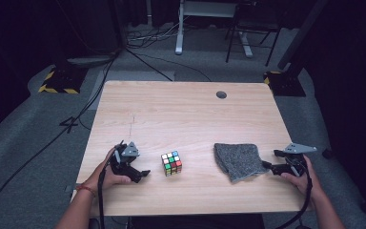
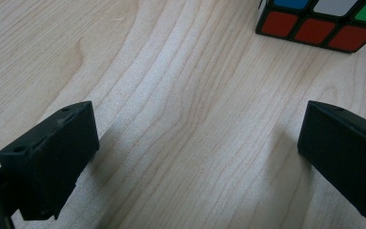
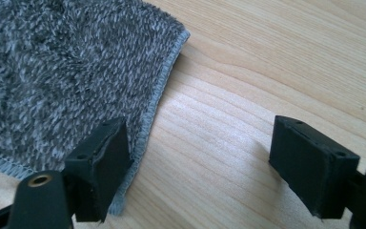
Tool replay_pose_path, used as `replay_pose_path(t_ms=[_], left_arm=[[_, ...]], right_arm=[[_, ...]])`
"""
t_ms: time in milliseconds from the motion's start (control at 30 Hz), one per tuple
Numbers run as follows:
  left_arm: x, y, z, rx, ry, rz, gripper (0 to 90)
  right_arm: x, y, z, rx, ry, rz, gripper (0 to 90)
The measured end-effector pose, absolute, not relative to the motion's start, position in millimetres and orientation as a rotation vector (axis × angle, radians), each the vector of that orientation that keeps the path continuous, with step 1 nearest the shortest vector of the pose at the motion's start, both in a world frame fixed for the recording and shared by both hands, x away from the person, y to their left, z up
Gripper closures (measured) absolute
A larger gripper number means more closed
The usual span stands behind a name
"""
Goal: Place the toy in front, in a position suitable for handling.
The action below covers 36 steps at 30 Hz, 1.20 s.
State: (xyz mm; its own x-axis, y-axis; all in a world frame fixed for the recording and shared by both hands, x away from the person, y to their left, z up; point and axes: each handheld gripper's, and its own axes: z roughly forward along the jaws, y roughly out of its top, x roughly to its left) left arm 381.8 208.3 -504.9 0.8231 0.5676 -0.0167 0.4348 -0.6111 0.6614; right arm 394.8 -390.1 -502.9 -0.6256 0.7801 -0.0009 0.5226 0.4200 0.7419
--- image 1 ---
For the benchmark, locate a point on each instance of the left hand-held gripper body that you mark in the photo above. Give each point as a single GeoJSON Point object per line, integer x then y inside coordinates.
{"type": "Point", "coordinates": [129, 151]}

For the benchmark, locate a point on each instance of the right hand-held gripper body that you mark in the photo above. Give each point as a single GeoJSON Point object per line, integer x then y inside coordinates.
{"type": "Point", "coordinates": [295, 148]}

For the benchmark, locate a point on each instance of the multicoloured puzzle cube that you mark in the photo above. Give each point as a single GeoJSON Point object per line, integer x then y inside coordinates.
{"type": "Point", "coordinates": [171, 163]}

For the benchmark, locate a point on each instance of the grey knitted cloth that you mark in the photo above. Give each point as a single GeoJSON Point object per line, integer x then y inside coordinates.
{"type": "Point", "coordinates": [238, 160]}

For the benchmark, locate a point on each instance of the person's left hand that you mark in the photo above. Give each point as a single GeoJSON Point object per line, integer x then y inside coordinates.
{"type": "Point", "coordinates": [105, 178]}

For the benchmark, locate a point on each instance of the person's right hand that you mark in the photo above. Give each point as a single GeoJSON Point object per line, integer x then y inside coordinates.
{"type": "Point", "coordinates": [305, 183]}

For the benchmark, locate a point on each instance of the small black floor object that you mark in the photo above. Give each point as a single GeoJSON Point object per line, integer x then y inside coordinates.
{"type": "Point", "coordinates": [328, 154]}

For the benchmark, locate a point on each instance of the black yellow-striped stand base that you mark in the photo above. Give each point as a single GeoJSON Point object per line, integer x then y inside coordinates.
{"type": "Point", "coordinates": [63, 81]}
{"type": "Point", "coordinates": [286, 84]}

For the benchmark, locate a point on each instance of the grey tape strip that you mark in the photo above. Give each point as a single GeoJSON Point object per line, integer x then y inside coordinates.
{"type": "Point", "coordinates": [70, 188]}

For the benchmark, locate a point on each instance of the grey table grommet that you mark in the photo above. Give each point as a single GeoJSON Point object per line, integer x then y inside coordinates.
{"type": "Point", "coordinates": [221, 94]}

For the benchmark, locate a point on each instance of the grey stand foot plate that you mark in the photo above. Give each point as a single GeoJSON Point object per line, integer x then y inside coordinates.
{"type": "Point", "coordinates": [89, 60]}

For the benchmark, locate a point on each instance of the slanted grey stand pole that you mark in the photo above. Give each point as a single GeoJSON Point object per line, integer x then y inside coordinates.
{"type": "Point", "coordinates": [301, 33]}

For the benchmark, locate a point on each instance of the black metal chair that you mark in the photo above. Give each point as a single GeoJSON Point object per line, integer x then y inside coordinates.
{"type": "Point", "coordinates": [254, 24]}

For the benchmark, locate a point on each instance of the white desk frame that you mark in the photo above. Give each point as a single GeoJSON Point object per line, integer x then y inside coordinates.
{"type": "Point", "coordinates": [179, 35]}

